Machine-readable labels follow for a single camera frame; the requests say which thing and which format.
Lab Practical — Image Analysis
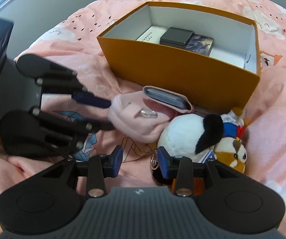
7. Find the white plush with black ear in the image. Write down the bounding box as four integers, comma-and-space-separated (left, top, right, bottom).
157, 113, 224, 162

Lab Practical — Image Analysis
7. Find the pink pouch with cards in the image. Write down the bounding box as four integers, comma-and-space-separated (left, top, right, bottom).
108, 86, 194, 144

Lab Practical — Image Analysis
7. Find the brown dog plush sailor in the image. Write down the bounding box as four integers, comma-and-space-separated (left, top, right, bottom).
200, 106, 250, 175

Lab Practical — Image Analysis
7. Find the dark grey square box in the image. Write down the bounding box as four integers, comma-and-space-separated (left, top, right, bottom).
160, 27, 194, 49

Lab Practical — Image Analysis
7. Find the photo card box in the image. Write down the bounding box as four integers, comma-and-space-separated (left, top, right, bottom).
185, 34, 214, 56

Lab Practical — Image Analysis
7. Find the orange crochet octopus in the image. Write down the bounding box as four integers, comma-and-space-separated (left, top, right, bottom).
170, 177, 205, 196

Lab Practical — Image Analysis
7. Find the yellow tape measure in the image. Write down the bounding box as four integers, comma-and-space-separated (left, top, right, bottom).
150, 149, 159, 171

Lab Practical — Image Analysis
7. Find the white case in box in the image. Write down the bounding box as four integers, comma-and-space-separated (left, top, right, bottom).
137, 25, 168, 44

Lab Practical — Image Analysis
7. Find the pink fleece blanket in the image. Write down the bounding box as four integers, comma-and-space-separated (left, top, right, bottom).
244, 68, 286, 186

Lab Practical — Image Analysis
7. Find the orange cardboard box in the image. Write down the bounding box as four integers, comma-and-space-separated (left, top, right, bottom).
97, 1, 260, 113

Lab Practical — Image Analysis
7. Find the pink patterned duvet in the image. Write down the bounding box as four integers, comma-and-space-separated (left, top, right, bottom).
0, 0, 286, 237

